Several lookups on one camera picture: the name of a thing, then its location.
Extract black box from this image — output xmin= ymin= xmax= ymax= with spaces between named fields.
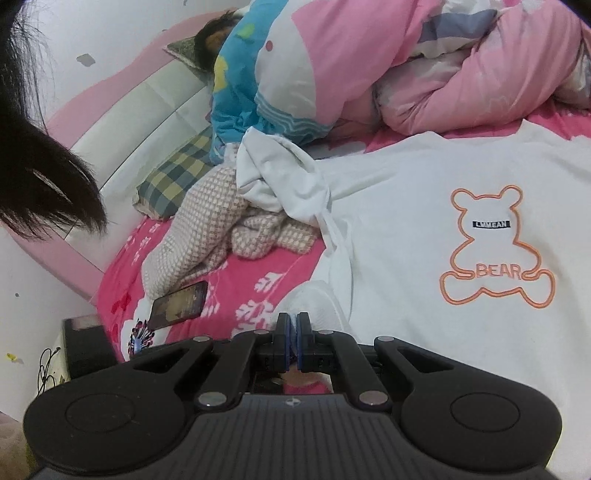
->
xmin=62 ymin=314 xmax=121 ymax=379

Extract beige checked garment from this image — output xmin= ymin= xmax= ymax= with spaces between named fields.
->
xmin=141 ymin=164 xmax=319 ymax=296

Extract black cables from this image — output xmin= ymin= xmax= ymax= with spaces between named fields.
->
xmin=37 ymin=346 xmax=63 ymax=393

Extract pink floral bed sheet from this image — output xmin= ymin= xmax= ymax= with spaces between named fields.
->
xmin=97 ymin=106 xmax=591 ymax=398

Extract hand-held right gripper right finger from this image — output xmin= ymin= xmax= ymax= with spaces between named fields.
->
xmin=297 ymin=312 xmax=457 ymax=411

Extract pink blue printed quilt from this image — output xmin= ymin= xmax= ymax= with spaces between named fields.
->
xmin=210 ymin=0 xmax=591 ymax=164

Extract white bear-print T-shirt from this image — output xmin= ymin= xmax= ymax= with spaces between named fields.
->
xmin=235 ymin=119 xmax=591 ymax=480

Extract green plaid pillow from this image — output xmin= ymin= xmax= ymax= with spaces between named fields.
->
xmin=134 ymin=127 xmax=215 ymax=220

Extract person's dark hair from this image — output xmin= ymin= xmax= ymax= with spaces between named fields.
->
xmin=0 ymin=0 xmax=109 ymax=241

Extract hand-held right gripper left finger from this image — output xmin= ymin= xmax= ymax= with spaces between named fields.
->
xmin=131 ymin=313 xmax=294 ymax=411

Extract white pink padded headboard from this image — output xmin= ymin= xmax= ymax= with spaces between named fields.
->
xmin=9 ymin=11 xmax=232 ymax=305

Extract grey patterned pillow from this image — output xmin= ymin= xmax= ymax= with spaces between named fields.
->
xmin=166 ymin=36 xmax=206 ymax=71

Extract black smartphone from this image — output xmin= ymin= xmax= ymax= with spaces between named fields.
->
xmin=148 ymin=280 xmax=209 ymax=332

